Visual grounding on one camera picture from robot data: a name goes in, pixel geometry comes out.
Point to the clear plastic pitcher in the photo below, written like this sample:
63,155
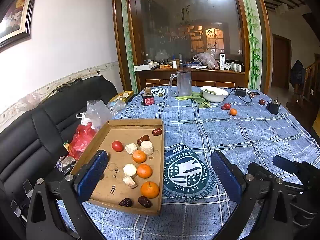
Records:
183,79

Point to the green leafy vegetable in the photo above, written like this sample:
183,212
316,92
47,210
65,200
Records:
196,97

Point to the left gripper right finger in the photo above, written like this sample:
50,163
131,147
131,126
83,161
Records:
242,189

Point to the wooden glass cabinet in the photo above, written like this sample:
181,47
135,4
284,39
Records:
177,30

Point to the white bowl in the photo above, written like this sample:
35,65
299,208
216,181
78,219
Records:
213,94

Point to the blue plaid tablecloth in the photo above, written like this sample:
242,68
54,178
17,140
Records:
252,135

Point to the black power adapter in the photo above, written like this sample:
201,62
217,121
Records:
241,92

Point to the red tomato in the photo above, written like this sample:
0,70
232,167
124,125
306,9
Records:
117,146
227,106

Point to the small orange tangerine far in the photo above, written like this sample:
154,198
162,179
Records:
233,111

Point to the dark red date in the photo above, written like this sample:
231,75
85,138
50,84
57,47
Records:
145,202

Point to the brown cardboard tray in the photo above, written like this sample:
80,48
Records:
111,189

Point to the dark red ink bottle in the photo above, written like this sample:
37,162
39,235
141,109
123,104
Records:
147,97

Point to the red plastic bag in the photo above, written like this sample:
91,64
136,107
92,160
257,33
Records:
81,139

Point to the black sofa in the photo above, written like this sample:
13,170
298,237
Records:
33,143

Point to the framed wall picture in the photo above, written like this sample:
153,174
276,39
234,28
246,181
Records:
16,18

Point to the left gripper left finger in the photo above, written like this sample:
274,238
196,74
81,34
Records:
44,219

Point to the white sugarcane chunk front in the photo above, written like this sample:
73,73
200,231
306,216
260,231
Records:
129,182

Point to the white sugarcane chunk square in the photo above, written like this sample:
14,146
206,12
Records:
131,148

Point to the clear plastic bag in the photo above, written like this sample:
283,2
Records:
98,113

